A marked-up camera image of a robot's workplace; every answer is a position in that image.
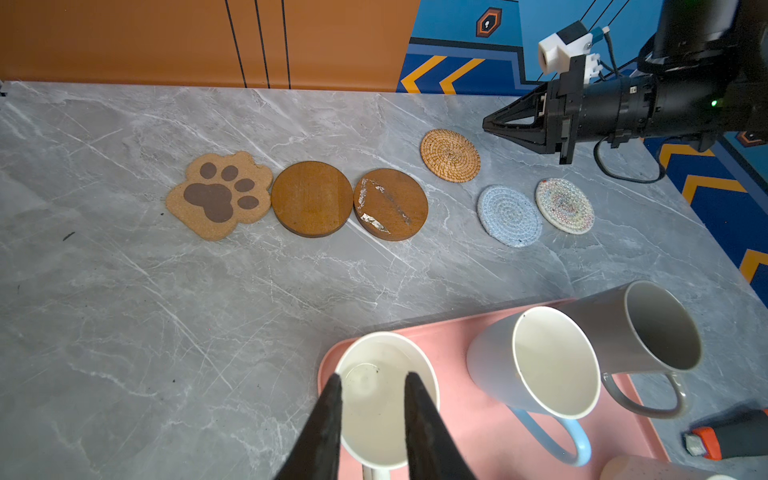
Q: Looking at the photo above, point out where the white mug back left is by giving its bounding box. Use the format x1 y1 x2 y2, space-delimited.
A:
335 332 440 479

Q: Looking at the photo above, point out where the matte brown wooden coaster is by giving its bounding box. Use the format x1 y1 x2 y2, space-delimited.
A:
271 161 353 238

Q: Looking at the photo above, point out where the grey mug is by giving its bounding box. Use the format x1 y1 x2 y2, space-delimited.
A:
558 280 702 419

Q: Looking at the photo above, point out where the cork paw print coaster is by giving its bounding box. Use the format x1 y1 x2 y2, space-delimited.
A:
166 152 273 241

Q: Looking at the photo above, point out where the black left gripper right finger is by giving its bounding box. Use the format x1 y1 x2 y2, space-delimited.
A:
404 372 475 480

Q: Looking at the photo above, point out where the glossy brown wooden coaster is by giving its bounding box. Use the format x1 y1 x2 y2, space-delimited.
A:
353 168 429 241

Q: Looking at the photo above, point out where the light blue rope coaster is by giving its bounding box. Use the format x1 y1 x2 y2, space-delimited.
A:
477 185 542 248

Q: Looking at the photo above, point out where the light blue mug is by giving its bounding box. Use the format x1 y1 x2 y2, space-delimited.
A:
466 306 601 467

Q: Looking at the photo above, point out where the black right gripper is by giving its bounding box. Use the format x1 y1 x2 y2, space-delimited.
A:
482 76 657 164

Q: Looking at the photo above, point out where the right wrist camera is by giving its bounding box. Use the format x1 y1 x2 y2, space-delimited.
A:
538 21 610 84

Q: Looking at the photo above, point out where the woven rattan coaster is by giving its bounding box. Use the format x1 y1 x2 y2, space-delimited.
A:
420 129 481 183

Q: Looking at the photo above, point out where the pink tray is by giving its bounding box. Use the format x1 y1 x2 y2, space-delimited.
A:
317 298 671 480

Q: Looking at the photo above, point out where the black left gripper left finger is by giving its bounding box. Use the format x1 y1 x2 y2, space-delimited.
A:
275 373 343 480

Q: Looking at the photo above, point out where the red inside mug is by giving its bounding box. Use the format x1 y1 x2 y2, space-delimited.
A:
599 455 735 480

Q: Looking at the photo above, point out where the orange black utility knife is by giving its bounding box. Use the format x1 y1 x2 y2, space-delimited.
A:
682 409 767 461

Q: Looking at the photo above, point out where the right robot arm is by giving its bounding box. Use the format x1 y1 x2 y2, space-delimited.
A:
483 1 767 164

